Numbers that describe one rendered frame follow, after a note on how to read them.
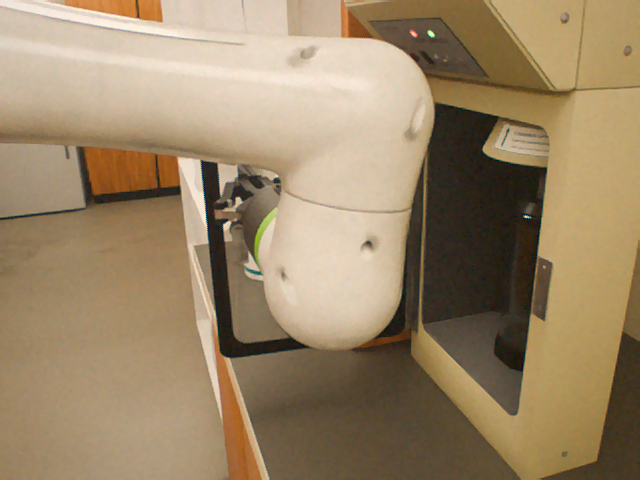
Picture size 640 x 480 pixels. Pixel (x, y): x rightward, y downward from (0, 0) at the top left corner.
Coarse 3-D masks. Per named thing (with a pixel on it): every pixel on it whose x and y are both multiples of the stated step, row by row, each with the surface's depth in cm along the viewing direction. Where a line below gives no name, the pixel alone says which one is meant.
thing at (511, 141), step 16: (496, 128) 70; (512, 128) 67; (528, 128) 65; (496, 144) 69; (512, 144) 67; (528, 144) 65; (544, 144) 64; (512, 160) 66; (528, 160) 65; (544, 160) 64
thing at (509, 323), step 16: (512, 208) 75; (512, 224) 75; (512, 240) 75; (528, 240) 73; (512, 256) 76; (528, 256) 74; (512, 272) 76; (528, 272) 74; (512, 288) 77; (528, 288) 75; (512, 304) 77; (528, 304) 75; (512, 320) 78; (528, 320) 76; (512, 336) 79
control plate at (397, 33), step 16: (384, 32) 72; (400, 32) 68; (416, 32) 64; (432, 32) 61; (448, 32) 58; (400, 48) 73; (416, 48) 69; (432, 48) 65; (448, 48) 61; (464, 48) 58; (448, 64) 65; (464, 64) 62
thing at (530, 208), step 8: (544, 176) 73; (544, 184) 73; (528, 192) 76; (536, 192) 76; (544, 192) 73; (520, 200) 74; (528, 200) 73; (536, 200) 73; (520, 208) 73; (528, 208) 72; (536, 208) 72
